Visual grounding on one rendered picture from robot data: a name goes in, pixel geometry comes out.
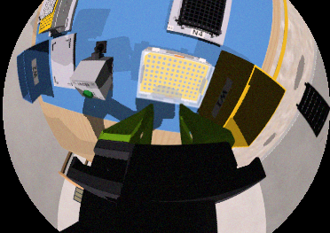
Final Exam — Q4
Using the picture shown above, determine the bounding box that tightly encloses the blue bin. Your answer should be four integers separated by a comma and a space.
17, 40, 51, 104

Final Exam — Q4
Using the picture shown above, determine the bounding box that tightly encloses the blue bench mat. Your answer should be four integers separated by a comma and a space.
35, 0, 273, 133

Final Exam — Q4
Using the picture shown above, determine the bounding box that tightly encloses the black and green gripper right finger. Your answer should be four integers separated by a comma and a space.
179, 104, 235, 147

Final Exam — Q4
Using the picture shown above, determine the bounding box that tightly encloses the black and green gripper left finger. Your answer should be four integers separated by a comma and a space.
98, 104, 154, 144

